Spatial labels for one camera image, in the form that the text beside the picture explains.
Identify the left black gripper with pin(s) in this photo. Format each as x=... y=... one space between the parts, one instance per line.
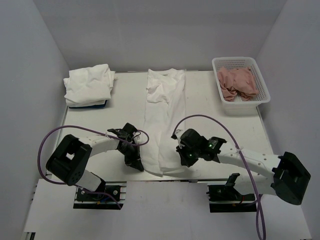
x=135 y=161

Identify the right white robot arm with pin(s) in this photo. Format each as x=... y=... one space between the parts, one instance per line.
x=283 y=176

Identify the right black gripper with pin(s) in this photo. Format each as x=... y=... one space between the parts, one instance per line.
x=185 y=160

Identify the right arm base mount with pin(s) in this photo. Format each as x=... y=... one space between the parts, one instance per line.
x=224 y=198

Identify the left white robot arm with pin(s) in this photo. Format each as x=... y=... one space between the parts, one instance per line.
x=69 y=160

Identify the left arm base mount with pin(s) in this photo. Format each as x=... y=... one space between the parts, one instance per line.
x=113 y=198

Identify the white plastic basket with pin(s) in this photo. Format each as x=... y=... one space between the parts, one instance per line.
x=239 y=107

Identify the pink t shirt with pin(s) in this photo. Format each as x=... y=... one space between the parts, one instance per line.
x=237 y=81

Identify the white printed t shirt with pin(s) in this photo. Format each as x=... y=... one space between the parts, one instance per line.
x=165 y=106

